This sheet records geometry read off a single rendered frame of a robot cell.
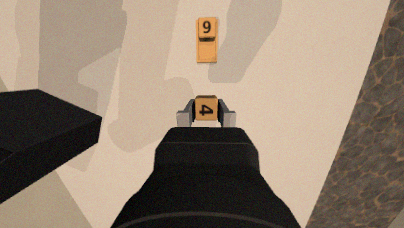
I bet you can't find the orange cube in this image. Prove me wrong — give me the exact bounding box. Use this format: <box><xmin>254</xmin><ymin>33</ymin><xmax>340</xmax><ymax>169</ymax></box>
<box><xmin>195</xmin><ymin>95</ymin><xmax>218</xmax><ymax>120</ymax></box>
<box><xmin>198</xmin><ymin>17</ymin><xmax>216</xmax><ymax>42</ymax></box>

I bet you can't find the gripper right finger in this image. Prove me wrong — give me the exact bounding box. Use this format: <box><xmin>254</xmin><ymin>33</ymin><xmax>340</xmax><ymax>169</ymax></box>
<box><xmin>217</xmin><ymin>99</ymin><xmax>236</xmax><ymax>127</ymax></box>

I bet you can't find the orange rectangular tray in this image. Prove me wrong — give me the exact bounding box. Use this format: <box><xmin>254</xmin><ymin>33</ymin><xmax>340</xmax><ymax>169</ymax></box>
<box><xmin>196</xmin><ymin>19</ymin><xmax>218</xmax><ymax>63</ymax></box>

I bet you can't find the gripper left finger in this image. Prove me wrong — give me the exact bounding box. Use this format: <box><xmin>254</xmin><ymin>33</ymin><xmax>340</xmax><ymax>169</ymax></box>
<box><xmin>176</xmin><ymin>99</ymin><xmax>195</xmax><ymax>127</ymax></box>

